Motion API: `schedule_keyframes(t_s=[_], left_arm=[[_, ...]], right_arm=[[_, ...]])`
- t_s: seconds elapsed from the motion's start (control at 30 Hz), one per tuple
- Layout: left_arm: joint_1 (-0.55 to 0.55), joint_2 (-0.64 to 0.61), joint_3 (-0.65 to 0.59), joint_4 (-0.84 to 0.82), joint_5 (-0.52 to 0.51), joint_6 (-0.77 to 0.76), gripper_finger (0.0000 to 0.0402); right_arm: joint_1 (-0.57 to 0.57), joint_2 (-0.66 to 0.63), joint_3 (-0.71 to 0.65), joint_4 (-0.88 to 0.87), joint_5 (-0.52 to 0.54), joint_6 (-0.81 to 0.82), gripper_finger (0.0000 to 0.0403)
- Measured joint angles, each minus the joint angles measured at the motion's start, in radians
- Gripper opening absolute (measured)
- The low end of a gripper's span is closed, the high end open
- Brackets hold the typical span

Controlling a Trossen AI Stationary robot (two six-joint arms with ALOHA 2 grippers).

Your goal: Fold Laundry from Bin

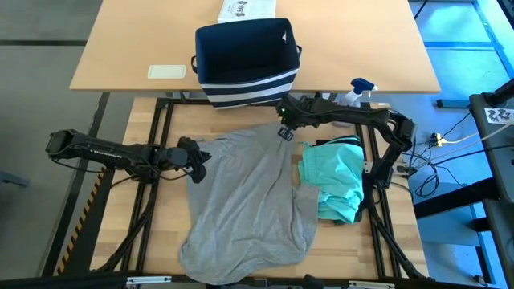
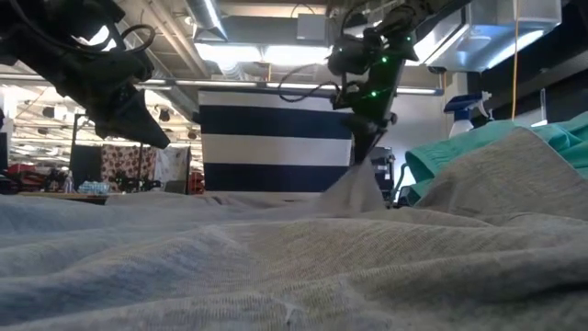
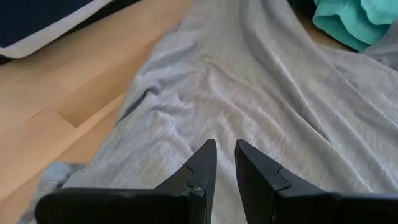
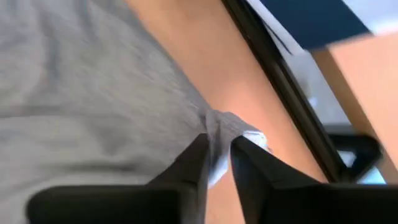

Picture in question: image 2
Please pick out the navy white striped fabric bin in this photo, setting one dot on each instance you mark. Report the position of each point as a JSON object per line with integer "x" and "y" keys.
{"x": 275, "y": 151}

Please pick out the grey garment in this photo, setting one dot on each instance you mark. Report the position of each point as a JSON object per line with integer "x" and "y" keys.
{"x": 294, "y": 266}

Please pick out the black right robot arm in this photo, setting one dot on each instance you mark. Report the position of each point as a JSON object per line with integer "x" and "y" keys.
{"x": 422, "y": 14}

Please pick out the red container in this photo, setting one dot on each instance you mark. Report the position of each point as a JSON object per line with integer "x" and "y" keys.
{"x": 23, "y": 177}

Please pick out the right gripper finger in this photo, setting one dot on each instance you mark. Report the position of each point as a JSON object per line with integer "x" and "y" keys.
{"x": 367, "y": 140}

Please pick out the hanging clothes rack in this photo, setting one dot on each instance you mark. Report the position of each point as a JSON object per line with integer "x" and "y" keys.
{"x": 133, "y": 161}

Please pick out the pale blue packaged bundle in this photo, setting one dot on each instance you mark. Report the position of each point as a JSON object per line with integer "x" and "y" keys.
{"x": 93, "y": 187}

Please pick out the bright ceiling light panel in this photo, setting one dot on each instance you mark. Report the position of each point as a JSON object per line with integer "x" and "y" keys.
{"x": 266, "y": 54}

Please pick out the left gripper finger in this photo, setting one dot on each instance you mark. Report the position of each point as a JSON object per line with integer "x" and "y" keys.
{"x": 133, "y": 119}

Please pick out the teal garment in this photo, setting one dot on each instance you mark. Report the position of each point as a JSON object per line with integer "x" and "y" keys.
{"x": 441, "y": 156}

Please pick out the black background robot station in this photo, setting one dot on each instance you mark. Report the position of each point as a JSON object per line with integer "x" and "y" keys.
{"x": 87, "y": 165}

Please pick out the grey ceiling unit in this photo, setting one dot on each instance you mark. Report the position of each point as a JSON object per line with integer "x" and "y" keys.
{"x": 311, "y": 27}

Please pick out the Dawn spray bottle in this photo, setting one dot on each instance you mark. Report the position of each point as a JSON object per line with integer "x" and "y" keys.
{"x": 461, "y": 119}

